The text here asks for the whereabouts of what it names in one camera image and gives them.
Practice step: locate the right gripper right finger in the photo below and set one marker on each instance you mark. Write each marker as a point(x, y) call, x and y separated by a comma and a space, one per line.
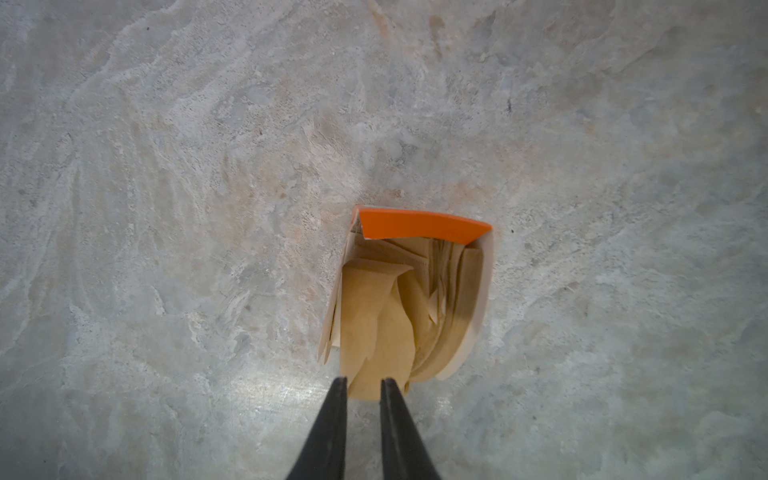
point(404, 455)

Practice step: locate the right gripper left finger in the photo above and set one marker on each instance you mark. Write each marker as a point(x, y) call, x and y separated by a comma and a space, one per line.
point(323, 454)

